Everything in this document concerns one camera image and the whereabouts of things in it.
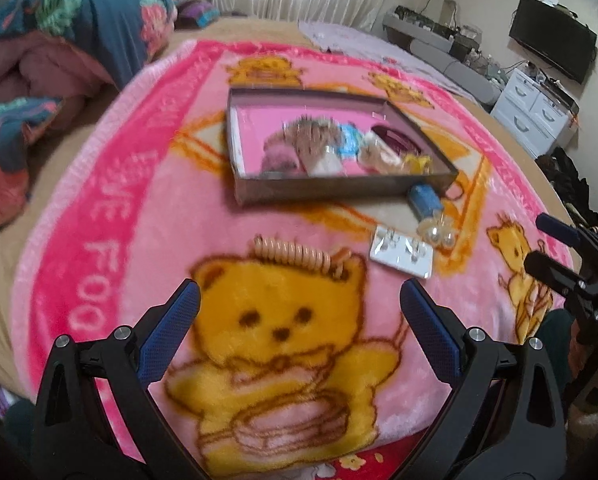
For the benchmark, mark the sheer spotted bow hair clip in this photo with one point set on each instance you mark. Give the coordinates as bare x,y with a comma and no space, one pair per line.
311,135

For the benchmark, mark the dark clothing pile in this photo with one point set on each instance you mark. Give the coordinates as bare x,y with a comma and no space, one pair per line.
569,185

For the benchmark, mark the dark red hair clip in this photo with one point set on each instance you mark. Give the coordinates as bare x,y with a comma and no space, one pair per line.
391,137

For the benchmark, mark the earring card in clear packet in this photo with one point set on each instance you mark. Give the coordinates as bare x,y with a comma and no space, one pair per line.
401,256

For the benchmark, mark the pink bear printed blanket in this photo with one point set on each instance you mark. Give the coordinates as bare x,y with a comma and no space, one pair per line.
129,220

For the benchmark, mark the purple striped cloth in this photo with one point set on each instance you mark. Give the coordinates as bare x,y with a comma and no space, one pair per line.
199,15

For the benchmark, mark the grey long bench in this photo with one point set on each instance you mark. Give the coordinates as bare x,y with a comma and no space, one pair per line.
454,70

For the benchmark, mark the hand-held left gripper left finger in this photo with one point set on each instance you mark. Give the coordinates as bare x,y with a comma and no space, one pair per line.
171,330

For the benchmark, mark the white hair claw clip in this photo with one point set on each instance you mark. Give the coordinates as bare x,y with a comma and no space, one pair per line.
379,158

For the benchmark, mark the dark teal cloth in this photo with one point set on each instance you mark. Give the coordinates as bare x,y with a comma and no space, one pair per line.
554,330

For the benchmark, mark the lilac bed sheet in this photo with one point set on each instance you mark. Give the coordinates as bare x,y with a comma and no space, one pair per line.
359,42

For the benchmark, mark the floral blue pink quilt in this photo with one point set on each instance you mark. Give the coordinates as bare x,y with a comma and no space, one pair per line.
79,35

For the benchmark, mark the red floral blanket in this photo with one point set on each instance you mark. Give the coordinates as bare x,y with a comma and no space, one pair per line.
364,462

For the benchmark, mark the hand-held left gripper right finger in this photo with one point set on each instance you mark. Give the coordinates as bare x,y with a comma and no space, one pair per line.
429,330

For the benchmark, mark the black flat screen monitor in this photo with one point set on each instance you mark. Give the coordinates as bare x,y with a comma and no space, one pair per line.
551,37

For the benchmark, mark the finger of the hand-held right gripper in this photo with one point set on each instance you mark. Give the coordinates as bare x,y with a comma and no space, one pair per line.
556,226
546,266

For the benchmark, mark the small blue box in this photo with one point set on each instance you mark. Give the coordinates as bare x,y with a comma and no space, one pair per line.
426,199

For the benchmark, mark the white drawer cabinet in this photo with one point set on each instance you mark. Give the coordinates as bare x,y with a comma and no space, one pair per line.
529,110

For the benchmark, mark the grey shallow cardboard box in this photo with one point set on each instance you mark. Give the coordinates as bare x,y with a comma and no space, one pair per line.
329,188

